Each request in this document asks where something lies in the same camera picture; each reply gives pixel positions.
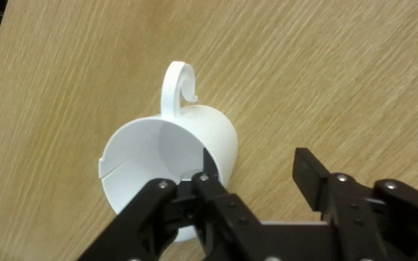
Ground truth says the white plastic mug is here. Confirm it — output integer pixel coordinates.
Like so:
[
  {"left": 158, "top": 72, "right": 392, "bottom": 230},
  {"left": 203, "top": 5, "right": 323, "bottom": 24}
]
[{"left": 96, "top": 59, "right": 241, "bottom": 243}]

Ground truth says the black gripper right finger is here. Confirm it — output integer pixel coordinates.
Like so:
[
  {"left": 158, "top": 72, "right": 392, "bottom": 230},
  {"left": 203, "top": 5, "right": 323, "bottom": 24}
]
[{"left": 293, "top": 148, "right": 329, "bottom": 211}]

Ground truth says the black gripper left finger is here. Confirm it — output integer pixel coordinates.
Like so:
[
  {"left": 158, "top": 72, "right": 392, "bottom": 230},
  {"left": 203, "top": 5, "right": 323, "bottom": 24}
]
[{"left": 200, "top": 149, "right": 219, "bottom": 182}]

